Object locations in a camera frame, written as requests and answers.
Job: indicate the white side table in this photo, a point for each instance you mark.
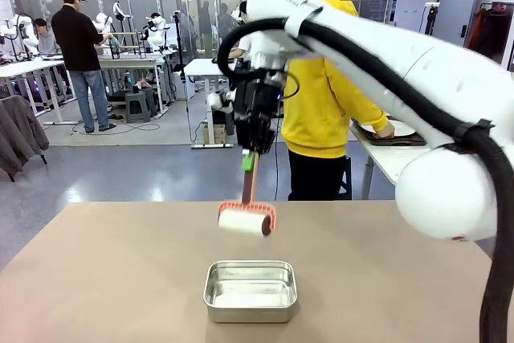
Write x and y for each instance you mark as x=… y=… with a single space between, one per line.
x=385 y=158

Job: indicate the grey plastic stool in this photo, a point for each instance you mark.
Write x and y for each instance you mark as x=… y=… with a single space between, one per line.
x=136 y=106

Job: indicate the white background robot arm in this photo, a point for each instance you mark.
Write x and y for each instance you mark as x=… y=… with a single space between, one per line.
x=22 y=23
x=156 y=35
x=102 y=21

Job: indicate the white workbench table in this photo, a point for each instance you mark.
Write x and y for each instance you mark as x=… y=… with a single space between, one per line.
x=201 y=66
x=128 y=62
x=24 y=68

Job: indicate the cardboard box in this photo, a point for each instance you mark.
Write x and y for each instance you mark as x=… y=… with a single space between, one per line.
x=217 y=134

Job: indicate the person in yellow hoodie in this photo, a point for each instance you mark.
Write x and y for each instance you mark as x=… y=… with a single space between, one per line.
x=317 y=98

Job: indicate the person's right hand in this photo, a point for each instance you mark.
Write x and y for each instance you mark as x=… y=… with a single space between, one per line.
x=384 y=130

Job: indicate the brown jacket on chair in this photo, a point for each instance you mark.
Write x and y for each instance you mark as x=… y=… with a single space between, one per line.
x=20 y=134

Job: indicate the black clothes rack with clothes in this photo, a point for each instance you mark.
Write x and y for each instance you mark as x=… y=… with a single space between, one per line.
x=494 y=33

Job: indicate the person's right forearm yellow sleeve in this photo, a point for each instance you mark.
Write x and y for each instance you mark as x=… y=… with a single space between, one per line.
x=367 y=112

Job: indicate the black tripod stand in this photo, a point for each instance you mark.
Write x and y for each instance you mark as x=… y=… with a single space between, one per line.
x=181 y=58
x=431 y=17

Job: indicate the seated person in grey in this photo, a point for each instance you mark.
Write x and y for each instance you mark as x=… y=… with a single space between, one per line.
x=46 y=42

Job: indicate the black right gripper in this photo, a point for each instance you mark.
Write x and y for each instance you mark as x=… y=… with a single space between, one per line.
x=257 y=110

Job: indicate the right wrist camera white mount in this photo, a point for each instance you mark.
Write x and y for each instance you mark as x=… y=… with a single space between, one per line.
x=219 y=101

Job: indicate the rectangular metal container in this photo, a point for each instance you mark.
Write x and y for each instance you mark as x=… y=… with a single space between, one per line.
x=249 y=315

